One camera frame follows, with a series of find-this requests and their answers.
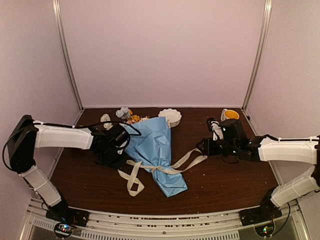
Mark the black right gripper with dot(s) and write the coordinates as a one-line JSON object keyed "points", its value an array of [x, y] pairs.
{"points": [[207, 144]]}

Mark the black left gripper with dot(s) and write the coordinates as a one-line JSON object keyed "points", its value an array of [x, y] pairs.
{"points": [[118, 165]]}

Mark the white flower stem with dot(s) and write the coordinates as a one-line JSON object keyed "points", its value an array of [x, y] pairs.
{"points": [[106, 120]]}

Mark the orange flower stem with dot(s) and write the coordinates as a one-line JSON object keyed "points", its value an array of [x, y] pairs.
{"points": [[133, 118]]}

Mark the blue hydrangea flower bunch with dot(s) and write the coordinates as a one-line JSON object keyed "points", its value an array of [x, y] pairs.
{"points": [[124, 113]]}

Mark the blue wrapping paper sheet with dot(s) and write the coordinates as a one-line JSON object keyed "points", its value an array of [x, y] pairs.
{"points": [[150, 142]]}

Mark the cream ribbon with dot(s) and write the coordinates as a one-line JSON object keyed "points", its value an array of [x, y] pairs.
{"points": [[168, 178]]}

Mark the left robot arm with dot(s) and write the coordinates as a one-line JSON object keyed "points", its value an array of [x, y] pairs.
{"points": [[31, 139]]}

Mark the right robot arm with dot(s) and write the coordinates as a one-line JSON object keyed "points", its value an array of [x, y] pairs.
{"points": [[230, 139]]}

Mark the floral ceramic mug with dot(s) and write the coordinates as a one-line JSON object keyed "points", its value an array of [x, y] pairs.
{"points": [[227, 114]]}

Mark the white fluted ceramic dish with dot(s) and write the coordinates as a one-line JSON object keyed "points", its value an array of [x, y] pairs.
{"points": [[173, 117]]}

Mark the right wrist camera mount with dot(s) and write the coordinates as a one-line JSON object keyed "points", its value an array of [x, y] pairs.
{"points": [[214, 127]]}

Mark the front aluminium rail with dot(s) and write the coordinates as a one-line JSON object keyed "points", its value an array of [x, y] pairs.
{"points": [[224, 225]]}

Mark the left aluminium corner post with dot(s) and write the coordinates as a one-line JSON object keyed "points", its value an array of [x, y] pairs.
{"points": [[65, 53]]}

